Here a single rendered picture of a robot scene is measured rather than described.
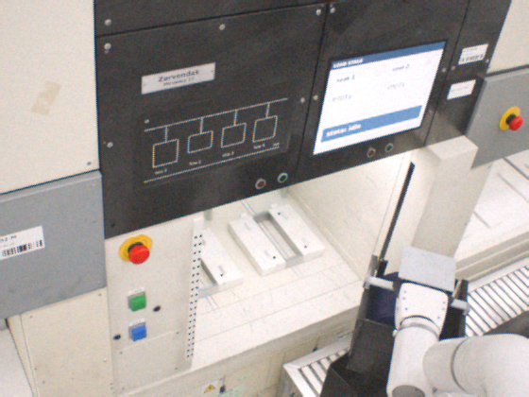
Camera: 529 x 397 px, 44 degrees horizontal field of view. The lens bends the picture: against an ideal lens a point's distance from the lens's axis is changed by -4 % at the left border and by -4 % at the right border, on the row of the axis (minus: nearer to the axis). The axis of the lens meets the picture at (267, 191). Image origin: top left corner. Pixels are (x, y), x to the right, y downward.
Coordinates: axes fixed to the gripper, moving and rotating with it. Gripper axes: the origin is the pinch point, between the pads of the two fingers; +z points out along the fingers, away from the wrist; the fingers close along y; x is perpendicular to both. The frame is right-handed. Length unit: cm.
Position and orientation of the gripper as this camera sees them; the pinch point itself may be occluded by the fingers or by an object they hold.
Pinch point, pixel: (425, 275)
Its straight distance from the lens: 148.7
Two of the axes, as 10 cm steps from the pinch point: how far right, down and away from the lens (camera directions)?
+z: 2.6, -6.0, 7.6
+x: 1.2, -7.6, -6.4
